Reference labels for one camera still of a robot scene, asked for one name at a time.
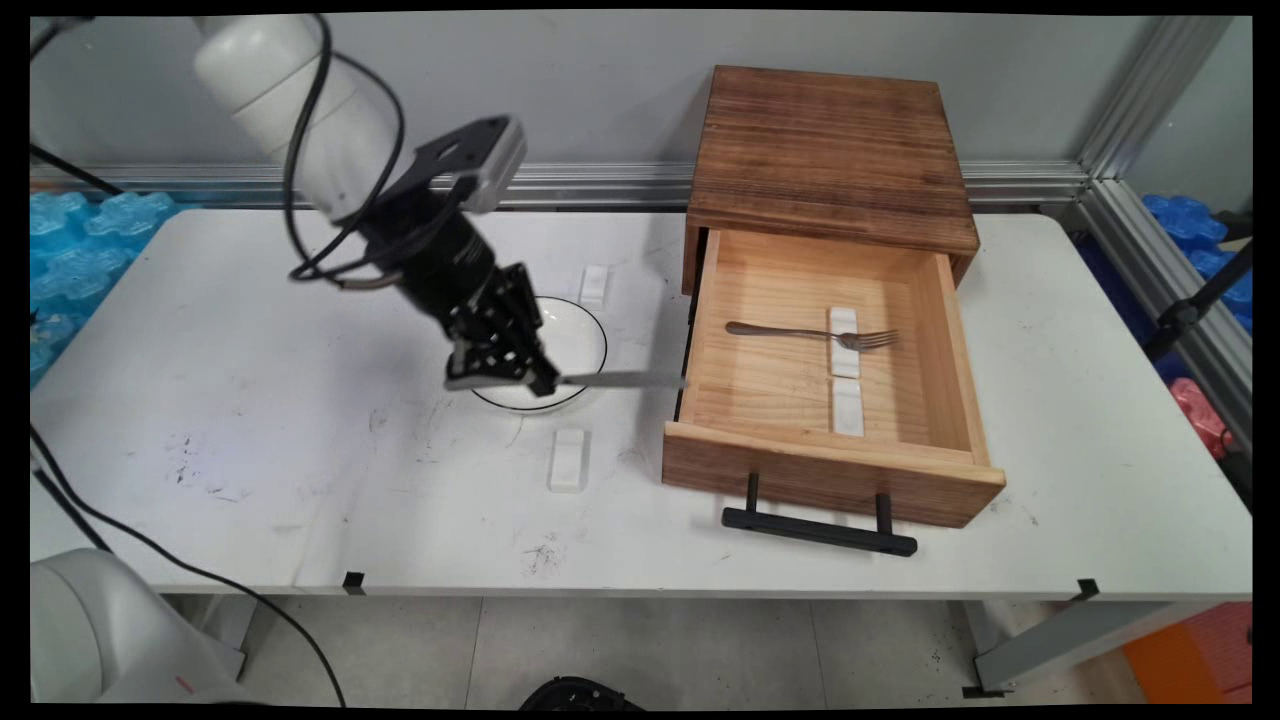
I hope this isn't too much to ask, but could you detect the steel table knife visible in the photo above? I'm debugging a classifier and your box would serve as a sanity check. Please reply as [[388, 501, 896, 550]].
[[444, 369, 690, 394]]

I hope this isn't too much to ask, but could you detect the white bowl with black rim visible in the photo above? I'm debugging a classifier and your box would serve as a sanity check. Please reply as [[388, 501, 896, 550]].
[[467, 295, 610, 414]]

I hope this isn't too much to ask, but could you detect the steel fork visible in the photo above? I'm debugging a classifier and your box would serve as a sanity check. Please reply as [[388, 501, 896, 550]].
[[725, 320, 901, 352]]

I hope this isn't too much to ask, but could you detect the black drawer handle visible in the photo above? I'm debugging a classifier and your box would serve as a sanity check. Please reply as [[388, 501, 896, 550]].
[[721, 472, 919, 559]]

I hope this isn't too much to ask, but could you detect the silver black wrist camera mount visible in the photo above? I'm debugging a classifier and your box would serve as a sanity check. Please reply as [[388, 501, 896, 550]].
[[404, 114, 529, 217]]

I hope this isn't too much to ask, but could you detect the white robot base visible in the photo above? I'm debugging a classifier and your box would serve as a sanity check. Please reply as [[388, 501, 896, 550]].
[[30, 548, 263, 707]]

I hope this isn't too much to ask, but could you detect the aluminium frame rail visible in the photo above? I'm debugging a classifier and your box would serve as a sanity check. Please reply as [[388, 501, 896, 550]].
[[30, 160, 1091, 213], [1040, 178, 1253, 453]]

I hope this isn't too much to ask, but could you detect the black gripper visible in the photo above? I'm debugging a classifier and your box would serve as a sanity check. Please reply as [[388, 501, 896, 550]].
[[360, 188, 563, 399]]

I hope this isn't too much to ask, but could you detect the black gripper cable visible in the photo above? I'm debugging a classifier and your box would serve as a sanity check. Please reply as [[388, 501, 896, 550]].
[[30, 14, 483, 293]]

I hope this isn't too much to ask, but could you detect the blue bubble wrap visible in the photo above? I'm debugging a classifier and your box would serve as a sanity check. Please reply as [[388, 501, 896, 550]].
[[30, 190, 178, 385], [1142, 192, 1253, 333]]

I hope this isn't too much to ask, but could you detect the pale wooden drawer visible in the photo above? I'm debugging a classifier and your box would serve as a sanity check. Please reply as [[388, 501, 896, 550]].
[[661, 228, 1007, 530]]

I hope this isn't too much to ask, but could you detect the black base cable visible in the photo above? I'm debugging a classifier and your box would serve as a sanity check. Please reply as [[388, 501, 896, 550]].
[[30, 428, 347, 708]]

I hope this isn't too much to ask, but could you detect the black drawer slide rail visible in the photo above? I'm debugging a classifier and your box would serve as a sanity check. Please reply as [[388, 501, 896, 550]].
[[676, 232, 698, 422]]

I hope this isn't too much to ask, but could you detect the aluminium frame upright post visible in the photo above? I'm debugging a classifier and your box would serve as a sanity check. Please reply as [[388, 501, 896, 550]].
[[1074, 15, 1237, 183]]

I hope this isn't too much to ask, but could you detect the orange red board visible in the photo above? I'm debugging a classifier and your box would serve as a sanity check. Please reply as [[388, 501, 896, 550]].
[[1124, 601, 1253, 705]]

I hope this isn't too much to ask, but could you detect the dark wooden cabinet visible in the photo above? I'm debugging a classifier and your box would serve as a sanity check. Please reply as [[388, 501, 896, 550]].
[[681, 65, 982, 297]]

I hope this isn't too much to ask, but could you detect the pink red bag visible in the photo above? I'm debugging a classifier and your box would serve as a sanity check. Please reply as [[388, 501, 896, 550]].
[[1169, 377, 1237, 460]]

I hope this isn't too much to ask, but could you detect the white table leg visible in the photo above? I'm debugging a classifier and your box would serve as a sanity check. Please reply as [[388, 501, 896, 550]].
[[165, 595, 263, 683], [962, 599, 1217, 700]]

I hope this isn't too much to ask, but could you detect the black round floor object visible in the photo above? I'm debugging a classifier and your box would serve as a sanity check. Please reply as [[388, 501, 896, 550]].
[[517, 676, 647, 712]]

